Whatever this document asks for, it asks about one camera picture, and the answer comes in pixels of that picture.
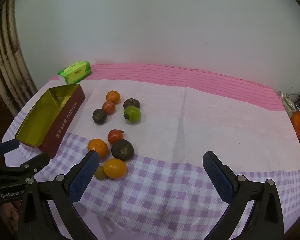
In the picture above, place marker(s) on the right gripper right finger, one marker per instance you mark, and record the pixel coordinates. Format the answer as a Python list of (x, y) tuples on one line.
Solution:
[(265, 220)]

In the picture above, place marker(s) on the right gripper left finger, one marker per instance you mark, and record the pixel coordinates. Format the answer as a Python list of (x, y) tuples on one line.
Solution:
[(36, 220)]

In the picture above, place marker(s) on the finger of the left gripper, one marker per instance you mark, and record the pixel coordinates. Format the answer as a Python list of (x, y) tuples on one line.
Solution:
[(36, 161), (8, 146)]

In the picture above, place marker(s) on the small olive brown fruit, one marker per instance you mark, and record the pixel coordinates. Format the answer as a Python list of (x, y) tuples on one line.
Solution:
[(100, 174)]

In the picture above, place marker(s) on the orange mandarin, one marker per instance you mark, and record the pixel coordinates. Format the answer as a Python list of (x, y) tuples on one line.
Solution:
[(98, 146), (113, 96)]

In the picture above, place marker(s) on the yellow orange kumquat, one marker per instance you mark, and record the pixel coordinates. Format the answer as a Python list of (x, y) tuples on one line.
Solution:
[(115, 168)]

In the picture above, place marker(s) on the red tomato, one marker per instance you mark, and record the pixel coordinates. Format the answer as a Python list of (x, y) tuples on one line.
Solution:
[(109, 107), (115, 135)]

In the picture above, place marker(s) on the large dark fruit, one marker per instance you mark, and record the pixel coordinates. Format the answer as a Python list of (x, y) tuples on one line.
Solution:
[(123, 150)]

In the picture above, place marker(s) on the green tomato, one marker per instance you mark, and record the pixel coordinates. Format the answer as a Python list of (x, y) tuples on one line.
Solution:
[(132, 114)]

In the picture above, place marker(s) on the gold toffee tin box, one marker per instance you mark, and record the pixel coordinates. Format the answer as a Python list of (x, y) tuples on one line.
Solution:
[(45, 126)]

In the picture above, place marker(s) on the beige patterned curtain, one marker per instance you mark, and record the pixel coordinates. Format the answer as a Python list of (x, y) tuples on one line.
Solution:
[(16, 83)]

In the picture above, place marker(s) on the green tissue pack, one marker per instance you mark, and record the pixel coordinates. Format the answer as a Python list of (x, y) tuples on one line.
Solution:
[(74, 73)]

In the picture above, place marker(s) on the silver foil wrapper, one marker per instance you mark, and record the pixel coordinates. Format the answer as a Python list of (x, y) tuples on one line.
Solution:
[(288, 104)]

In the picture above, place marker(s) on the pink purple checkered tablecloth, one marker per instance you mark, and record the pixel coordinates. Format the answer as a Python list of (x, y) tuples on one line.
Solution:
[(166, 193)]

